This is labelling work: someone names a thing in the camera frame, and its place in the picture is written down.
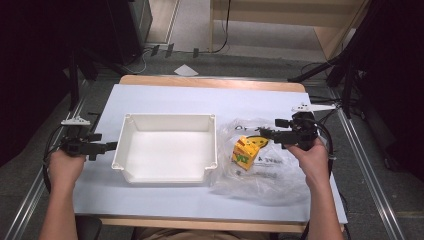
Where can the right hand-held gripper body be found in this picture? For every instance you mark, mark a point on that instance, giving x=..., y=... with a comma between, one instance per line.
x=302, y=130

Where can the clear plastic bag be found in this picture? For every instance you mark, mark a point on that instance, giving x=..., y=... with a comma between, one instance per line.
x=266, y=180

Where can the white plastic bin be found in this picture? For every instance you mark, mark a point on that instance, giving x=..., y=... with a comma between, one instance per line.
x=166, y=150

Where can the black cabinet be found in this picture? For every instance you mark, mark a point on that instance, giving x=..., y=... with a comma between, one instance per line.
x=130, y=26

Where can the white paper sheet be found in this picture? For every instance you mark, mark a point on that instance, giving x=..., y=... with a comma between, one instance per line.
x=185, y=70

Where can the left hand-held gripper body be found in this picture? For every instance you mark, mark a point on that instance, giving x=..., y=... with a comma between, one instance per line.
x=77, y=145

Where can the person's left hand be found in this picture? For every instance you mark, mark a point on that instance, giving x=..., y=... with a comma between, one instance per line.
x=65, y=168

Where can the yellow green small box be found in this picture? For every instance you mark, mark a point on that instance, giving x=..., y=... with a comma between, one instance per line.
x=245, y=154

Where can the person's right hand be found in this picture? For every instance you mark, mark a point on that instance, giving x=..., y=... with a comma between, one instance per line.
x=310, y=163

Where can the aluminium floor rail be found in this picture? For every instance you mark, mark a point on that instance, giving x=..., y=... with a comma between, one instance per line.
x=370, y=180
x=40, y=180

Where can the wooden shelf unit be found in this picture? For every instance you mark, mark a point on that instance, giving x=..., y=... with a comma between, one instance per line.
x=333, y=30

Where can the black metal stand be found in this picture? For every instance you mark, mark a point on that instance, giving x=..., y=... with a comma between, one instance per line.
x=73, y=80
x=346, y=76

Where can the white table sheet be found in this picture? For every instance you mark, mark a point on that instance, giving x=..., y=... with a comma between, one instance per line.
x=160, y=100

